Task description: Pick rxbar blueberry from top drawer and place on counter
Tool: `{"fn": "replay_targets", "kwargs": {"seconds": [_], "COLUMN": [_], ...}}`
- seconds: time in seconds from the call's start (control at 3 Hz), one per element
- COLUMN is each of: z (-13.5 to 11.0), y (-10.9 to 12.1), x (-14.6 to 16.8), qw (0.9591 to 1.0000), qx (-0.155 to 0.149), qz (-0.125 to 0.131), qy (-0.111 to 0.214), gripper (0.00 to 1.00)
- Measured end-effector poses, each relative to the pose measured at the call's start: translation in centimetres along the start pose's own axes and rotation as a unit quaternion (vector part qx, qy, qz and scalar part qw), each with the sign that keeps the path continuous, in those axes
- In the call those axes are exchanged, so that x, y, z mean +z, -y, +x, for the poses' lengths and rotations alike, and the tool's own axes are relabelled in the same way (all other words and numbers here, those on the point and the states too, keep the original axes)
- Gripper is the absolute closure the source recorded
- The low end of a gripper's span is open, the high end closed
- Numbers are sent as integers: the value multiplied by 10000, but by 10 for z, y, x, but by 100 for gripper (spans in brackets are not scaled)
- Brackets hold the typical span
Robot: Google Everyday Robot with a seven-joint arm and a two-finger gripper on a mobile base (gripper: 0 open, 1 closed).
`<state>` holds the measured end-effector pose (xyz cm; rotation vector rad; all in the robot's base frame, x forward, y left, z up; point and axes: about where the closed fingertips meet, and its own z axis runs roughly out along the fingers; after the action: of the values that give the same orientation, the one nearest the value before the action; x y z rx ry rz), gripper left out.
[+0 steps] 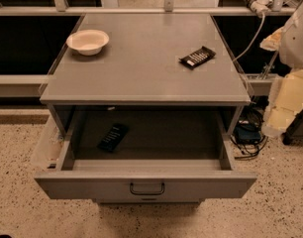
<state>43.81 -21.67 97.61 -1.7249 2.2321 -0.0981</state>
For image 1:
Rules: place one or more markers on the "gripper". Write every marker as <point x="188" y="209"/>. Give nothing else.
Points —
<point x="296" y="45"/>

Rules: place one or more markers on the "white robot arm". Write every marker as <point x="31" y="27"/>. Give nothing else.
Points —
<point x="291" y="42"/>

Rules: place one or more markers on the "grey metal drawer cabinet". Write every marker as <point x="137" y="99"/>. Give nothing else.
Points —
<point x="140" y="70"/>

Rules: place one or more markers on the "open grey top drawer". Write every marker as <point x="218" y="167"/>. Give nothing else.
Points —
<point x="188" y="151"/>

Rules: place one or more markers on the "diagonal metal rod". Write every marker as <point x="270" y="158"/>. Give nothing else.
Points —
<point x="267" y="68"/>

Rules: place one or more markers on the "blue box on floor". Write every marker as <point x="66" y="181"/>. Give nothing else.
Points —
<point x="247" y="135"/>

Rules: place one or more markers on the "white power strip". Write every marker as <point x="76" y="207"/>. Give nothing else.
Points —
<point x="258" y="6"/>

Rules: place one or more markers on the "black snack bar wrapper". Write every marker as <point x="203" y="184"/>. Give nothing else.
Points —
<point x="198" y="57"/>

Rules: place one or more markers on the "white paper bowl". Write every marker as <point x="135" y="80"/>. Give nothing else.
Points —
<point x="88" y="42"/>

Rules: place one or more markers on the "black drawer handle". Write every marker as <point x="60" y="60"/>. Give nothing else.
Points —
<point x="147" y="188"/>

